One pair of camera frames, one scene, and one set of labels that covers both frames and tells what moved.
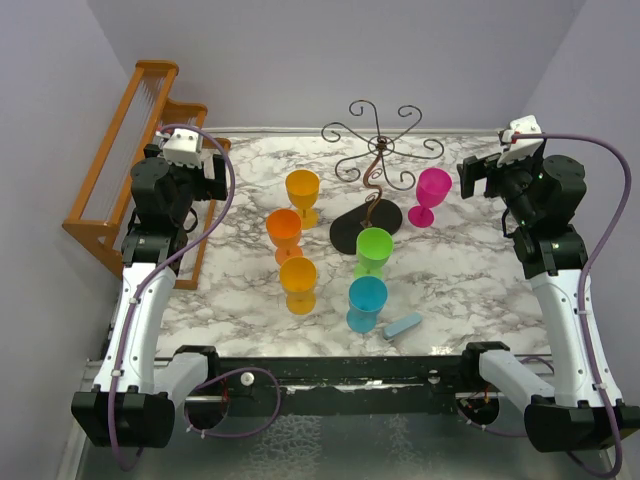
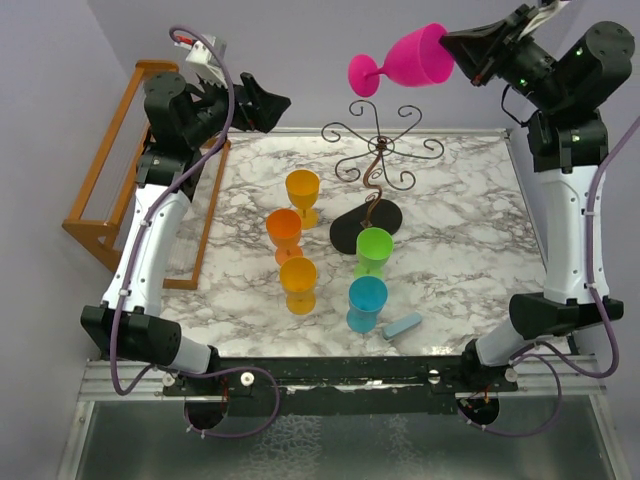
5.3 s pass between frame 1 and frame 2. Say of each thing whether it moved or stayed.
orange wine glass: stayed
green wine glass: stayed
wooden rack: stayed
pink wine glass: moved
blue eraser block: stayed
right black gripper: moved
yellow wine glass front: stayed
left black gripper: moved
